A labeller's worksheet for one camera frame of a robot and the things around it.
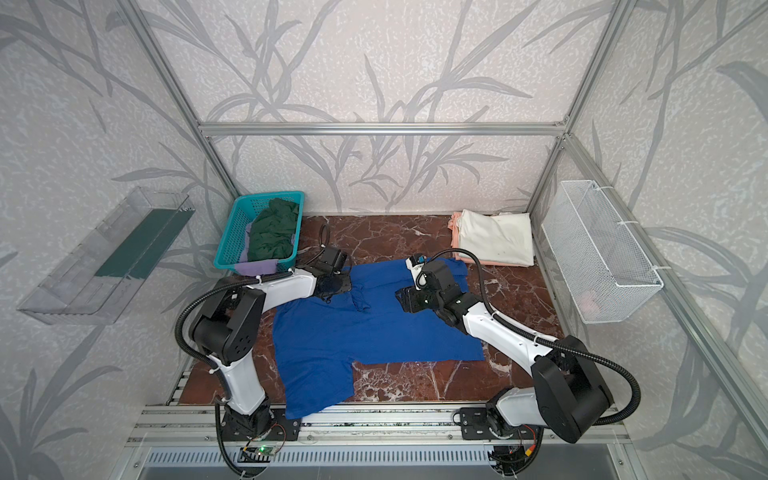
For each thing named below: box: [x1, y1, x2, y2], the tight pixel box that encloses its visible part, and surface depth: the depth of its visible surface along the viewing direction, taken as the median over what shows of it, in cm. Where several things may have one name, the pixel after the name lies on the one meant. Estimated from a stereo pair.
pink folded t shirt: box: [448, 209, 534, 267], surface depth 110 cm
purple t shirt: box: [234, 222, 295, 277], surface depth 96 cm
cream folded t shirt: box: [458, 209, 535, 266], surface depth 110 cm
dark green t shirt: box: [248, 198, 299, 262], surface depth 109 cm
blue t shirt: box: [273, 259, 485, 418], surface depth 85 cm
